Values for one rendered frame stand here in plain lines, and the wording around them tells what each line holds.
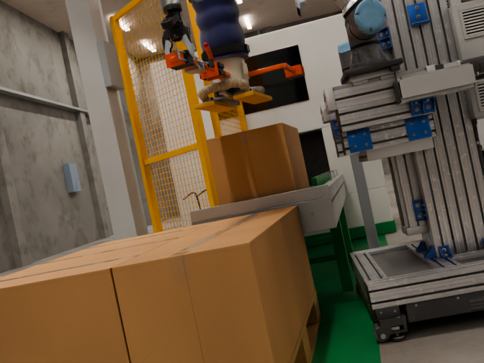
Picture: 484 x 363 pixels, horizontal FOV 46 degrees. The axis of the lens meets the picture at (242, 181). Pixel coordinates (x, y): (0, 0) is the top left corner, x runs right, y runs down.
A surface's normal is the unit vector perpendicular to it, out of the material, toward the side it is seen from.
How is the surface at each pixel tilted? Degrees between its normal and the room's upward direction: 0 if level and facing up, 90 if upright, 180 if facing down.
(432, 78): 90
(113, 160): 90
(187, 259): 90
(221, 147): 90
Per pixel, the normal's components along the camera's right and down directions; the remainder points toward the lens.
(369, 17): 0.06, 0.10
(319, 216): -0.20, 0.04
